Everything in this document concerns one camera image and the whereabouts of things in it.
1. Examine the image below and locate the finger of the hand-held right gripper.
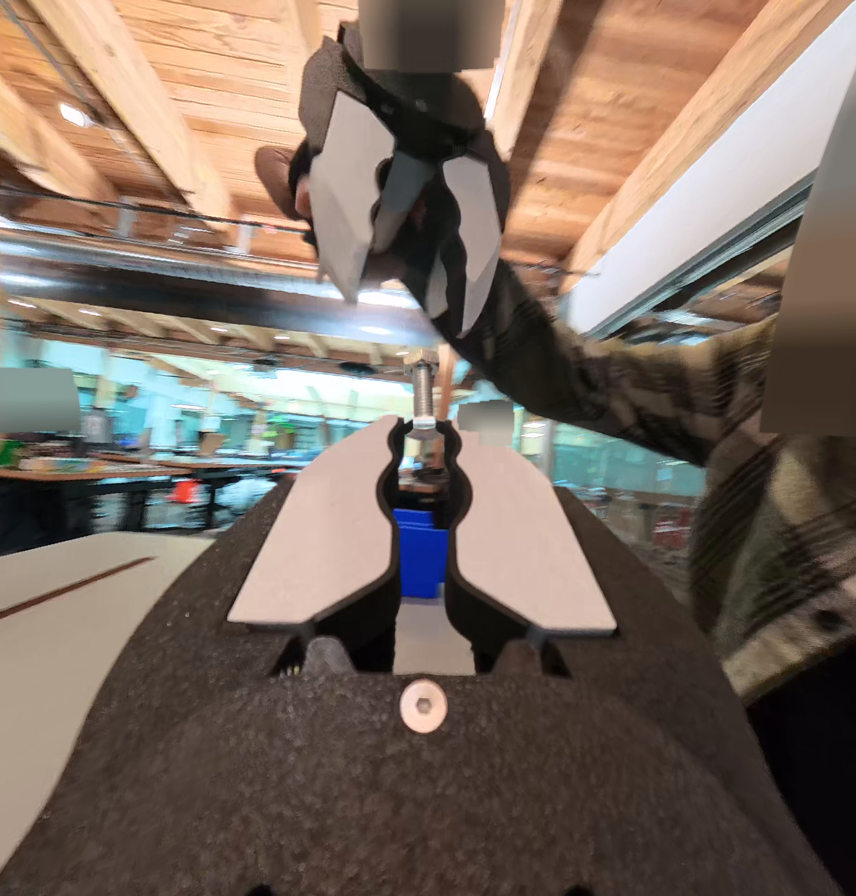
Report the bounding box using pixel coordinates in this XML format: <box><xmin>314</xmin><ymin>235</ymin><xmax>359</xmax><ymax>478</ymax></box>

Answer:
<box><xmin>438</xmin><ymin>155</ymin><xmax>506</xmax><ymax>338</ymax></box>
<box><xmin>306</xmin><ymin>91</ymin><xmax>398</xmax><ymax>305</ymax></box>

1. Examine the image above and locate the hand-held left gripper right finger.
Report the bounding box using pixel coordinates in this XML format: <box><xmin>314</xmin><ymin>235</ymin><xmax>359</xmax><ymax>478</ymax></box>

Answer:
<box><xmin>445</xmin><ymin>416</ymin><xmax>619</xmax><ymax>641</ymax></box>

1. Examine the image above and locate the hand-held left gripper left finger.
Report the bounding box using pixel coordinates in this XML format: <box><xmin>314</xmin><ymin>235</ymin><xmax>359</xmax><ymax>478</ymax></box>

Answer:
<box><xmin>228</xmin><ymin>414</ymin><xmax>409</xmax><ymax>637</ymax></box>

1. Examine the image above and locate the blue plastic bin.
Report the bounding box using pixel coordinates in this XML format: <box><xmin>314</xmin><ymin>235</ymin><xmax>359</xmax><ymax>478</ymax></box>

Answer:
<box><xmin>393</xmin><ymin>507</ymin><xmax>451</xmax><ymax>600</ymax></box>

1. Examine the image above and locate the silver hex bolt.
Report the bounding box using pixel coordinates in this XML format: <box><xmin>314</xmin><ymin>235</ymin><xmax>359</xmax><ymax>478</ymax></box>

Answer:
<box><xmin>403</xmin><ymin>349</ymin><xmax>440</xmax><ymax>421</ymax></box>

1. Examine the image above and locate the person's right forearm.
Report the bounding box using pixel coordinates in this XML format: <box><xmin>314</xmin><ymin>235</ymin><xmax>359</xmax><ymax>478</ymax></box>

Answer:
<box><xmin>442</xmin><ymin>259</ymin><xmax>779</xmax><ymax>467</ymax></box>

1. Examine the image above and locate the person's right hand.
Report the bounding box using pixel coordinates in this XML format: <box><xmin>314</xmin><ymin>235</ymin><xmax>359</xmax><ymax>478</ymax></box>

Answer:
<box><xmin>254</xmin><ymin>146</ymin><xmax>300</xmax><ymax>216</ymax></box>

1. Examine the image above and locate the person's plaid shirt torso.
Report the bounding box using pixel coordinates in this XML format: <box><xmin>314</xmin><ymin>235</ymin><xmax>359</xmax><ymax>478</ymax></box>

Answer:
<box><xmin>690</xmin><ymin>413</ymin><xmax>856</xmax><ymax>702</ymax></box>

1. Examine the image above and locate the silver air duct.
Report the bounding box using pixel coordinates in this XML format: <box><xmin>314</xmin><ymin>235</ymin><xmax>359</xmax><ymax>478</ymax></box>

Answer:
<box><xmin>0</xmin><ymin>224</ymin><xmax>436</xmax><ymax>337</ymax></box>

